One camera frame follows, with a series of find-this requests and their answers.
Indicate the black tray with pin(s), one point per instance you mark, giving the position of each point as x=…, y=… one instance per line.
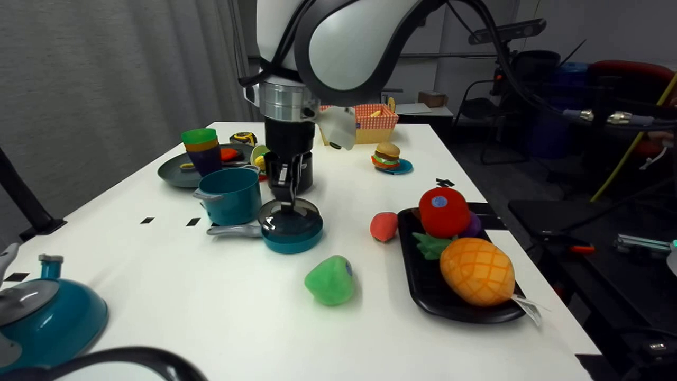
x=423, y=287

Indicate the teal kettle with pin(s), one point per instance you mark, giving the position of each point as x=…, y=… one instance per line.
x=56, y=330

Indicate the red chair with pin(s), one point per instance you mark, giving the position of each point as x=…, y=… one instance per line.
x=627, y=75

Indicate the green cup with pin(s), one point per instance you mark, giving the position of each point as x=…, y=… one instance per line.
x=199, y=136

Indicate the teal pot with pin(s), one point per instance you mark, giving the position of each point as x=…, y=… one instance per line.
x=230, y=196

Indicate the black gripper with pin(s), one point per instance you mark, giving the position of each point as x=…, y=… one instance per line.
x=288, y=138

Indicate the black stand leg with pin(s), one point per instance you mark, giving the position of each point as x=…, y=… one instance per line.
x=23, y=201

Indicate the toy burger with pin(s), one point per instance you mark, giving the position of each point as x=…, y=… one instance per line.
x=385, y=155

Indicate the teal plate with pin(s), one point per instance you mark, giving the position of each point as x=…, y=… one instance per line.
x=404, y=167

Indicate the orange pink basket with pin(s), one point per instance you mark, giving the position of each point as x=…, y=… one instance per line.
x=376, y=121

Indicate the purple cup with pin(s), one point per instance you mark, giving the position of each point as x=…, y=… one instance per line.
x=206, y=164

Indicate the green pepper toy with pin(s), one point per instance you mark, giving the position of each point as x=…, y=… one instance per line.
x=330, y=282

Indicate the purple plush fruit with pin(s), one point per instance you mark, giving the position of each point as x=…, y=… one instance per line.
x=474, y=224

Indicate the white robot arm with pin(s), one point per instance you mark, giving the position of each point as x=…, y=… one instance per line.
x=351, y=43

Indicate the red plush fruit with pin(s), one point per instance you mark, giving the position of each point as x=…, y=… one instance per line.
x=442, y=212

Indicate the orange cup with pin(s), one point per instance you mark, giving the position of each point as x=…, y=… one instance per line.
x=202, y=149

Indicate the orange plush fruit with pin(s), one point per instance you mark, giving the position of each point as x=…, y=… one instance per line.
x=478, y=271

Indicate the orange food toy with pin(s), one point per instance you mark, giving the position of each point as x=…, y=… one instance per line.
x=230, y=153

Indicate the white paper tag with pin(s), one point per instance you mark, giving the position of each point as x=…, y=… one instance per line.
x=530, y=312

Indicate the small red plush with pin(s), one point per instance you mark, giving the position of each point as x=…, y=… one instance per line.
x=383, y=226

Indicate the translucent plastic cup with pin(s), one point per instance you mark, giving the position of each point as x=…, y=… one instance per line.
x=336, y=127

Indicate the glass pot lid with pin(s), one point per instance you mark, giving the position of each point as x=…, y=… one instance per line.
x=305, y=220

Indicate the gray plate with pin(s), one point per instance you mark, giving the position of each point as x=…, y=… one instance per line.
x=171, y=172

